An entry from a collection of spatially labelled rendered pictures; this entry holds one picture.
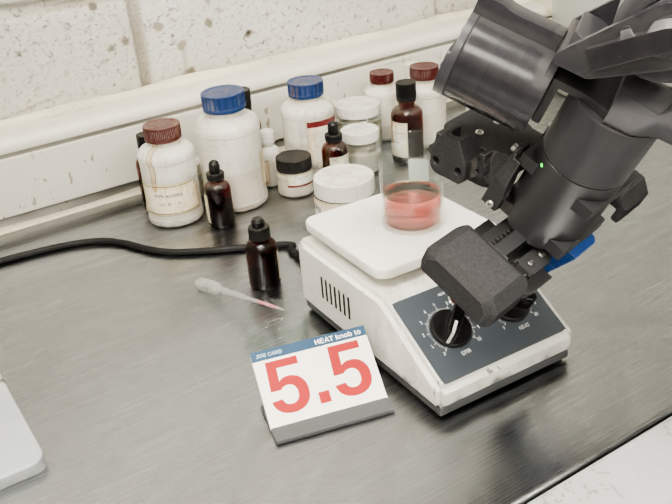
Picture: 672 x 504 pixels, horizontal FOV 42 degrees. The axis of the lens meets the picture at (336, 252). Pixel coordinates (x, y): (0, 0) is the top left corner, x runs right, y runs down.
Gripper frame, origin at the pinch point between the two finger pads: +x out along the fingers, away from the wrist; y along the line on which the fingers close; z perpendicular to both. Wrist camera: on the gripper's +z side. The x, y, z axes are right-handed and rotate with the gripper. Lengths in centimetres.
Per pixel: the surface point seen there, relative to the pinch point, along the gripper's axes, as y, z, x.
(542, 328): -1.0, -4.2, 4.0
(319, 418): 15.3, 1.9, 9.0
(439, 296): 3.5, 2.6, 4.1
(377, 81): -29, 35, 25
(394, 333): 8.2, 2.6, 5.0
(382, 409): 11.6, -0.6, 8.0
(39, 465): 31.8, 12.2, 12.7
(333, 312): 6.6, 8.9, 11.9
